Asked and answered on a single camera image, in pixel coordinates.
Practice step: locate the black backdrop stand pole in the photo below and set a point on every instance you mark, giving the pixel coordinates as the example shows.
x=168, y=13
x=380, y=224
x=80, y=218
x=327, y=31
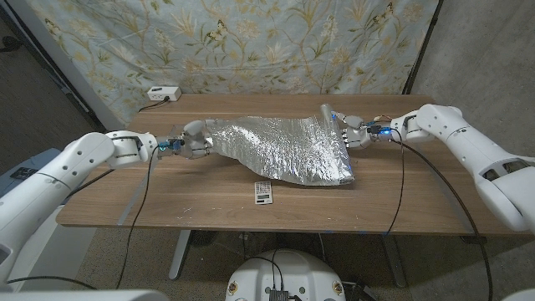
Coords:
x=422, y=48

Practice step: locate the grey table leg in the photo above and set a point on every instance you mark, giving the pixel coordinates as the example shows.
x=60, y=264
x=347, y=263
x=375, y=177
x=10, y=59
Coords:
x=395, y=263

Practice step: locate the aluminum foil sheet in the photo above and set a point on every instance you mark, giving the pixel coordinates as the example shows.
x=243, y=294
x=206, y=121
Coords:
x=284, y=148

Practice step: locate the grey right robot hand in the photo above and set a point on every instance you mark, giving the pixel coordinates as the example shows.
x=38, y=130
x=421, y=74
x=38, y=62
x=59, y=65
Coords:
x=357, y=131

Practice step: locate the white table leg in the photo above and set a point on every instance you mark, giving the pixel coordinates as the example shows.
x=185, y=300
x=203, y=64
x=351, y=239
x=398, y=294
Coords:
x=179, y=255

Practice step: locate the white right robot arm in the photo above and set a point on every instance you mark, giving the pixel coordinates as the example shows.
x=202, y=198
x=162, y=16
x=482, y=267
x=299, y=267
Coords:
x=472, y=154

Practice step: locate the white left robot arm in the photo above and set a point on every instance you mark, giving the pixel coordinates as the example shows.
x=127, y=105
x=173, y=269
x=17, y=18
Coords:
x=62, y=180

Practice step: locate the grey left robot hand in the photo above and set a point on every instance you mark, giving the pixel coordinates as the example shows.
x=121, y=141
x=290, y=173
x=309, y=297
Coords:
x=190, y=140

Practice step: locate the white robot torso base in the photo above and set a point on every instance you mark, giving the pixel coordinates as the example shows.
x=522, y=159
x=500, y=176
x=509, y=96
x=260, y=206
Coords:
x=292, y=271

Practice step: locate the white power outlet box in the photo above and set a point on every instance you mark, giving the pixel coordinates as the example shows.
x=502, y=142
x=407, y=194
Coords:
x=164, y=93

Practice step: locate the small white calculator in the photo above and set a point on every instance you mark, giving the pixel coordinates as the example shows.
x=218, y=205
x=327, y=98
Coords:
x=263, y=193

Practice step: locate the black card with print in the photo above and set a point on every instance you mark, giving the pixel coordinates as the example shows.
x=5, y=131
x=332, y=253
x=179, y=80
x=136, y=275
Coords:
x=23, y=171

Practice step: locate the floral printed backdrop cloth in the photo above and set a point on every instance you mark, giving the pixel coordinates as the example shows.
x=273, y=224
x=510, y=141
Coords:
x=234, y=46

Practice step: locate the grey-white slanted frame post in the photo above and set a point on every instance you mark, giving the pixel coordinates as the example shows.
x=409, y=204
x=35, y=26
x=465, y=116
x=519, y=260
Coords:
x=67, y=67

